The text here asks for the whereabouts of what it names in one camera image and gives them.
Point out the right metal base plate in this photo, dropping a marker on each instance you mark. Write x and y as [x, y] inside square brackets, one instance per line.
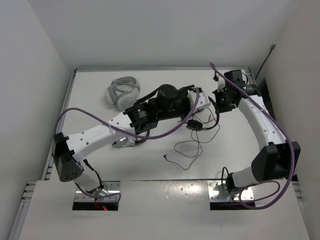
[218, 194]

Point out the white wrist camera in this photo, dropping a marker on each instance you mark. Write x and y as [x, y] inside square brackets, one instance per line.
[199, 100]
[221, 83]

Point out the white grey headphones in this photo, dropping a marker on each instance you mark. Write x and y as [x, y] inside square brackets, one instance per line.
[123, 92]

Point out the aluminium table edge rail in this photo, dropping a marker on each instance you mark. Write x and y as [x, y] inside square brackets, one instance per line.
[124, 69]

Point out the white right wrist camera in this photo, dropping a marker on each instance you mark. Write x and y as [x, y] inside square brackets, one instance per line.
[221, 83]

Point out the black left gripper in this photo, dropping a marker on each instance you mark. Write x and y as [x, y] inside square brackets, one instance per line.
[183, 96]

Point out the metal base plate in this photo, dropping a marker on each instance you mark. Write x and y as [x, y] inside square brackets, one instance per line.
[218, 194]
[111, 193]

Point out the black wrapped headset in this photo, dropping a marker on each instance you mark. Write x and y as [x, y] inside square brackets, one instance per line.
[187, 89]

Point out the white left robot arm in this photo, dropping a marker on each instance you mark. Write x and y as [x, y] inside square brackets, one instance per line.
[69, 152]

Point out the black headphones with thin cable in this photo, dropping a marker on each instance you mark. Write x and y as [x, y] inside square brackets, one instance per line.
[196, 125]

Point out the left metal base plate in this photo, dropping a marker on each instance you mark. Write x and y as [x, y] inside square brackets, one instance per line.
[111, 193]

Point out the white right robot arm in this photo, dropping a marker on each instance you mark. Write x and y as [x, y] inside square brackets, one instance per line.
[276, 156]

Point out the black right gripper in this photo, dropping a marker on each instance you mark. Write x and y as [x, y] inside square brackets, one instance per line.
[220, 108]

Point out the brown silver headphones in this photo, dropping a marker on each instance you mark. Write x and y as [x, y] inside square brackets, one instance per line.
[128, 141]

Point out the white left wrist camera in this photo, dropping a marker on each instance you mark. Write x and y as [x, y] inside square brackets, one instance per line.
[199, 100]

